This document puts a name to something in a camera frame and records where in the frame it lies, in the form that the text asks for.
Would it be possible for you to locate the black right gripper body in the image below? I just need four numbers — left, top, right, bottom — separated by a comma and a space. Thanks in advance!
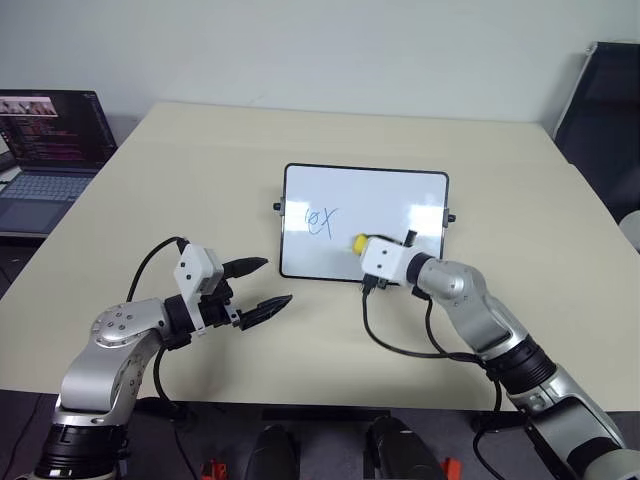
360, 273, 402, 298

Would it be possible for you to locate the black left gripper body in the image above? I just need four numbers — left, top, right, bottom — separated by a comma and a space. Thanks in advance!
198, 280, 246, 329

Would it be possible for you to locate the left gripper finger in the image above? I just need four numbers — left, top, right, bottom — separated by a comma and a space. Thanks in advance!
238, 294, 294, 332
222, 256, 270, 282

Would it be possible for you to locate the black framed whiteboard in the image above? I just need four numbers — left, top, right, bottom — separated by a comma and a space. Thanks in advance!
272, 162, 458, 286

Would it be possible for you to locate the black table crossbar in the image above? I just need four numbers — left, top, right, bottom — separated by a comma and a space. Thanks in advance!
261, 406, 392, 422

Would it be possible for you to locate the dark rounded shape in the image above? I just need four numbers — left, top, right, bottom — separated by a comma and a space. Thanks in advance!
363, 416, 445, 480
254, 424, 302, 480

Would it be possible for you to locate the grey open laptop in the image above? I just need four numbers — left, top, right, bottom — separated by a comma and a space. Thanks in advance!
0, 89, 119, 239

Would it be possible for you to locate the grey round object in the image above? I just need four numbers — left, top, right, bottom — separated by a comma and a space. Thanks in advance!
619, 210, 640, 252

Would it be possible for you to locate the black mesh office chair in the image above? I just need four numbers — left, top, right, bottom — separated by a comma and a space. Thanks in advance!
551, 41, 640, 224

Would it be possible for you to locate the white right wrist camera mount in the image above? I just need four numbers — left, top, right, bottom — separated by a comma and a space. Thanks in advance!
360, 236, 417, 288

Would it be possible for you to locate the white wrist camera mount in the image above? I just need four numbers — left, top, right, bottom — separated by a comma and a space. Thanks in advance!
173, 242, 225, 337
360, 236, 417, 288

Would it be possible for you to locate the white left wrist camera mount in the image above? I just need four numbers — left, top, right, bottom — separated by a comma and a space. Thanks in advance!
173, 242, 225, 337

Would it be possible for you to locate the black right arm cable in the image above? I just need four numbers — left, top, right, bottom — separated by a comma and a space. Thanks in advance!
361, 287, 503, 412

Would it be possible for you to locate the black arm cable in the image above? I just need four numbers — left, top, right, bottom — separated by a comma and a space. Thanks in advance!
361, 287, 503, 412
126, 236, 190, 407

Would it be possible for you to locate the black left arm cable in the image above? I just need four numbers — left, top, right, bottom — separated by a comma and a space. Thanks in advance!
126, 236, 190, 407

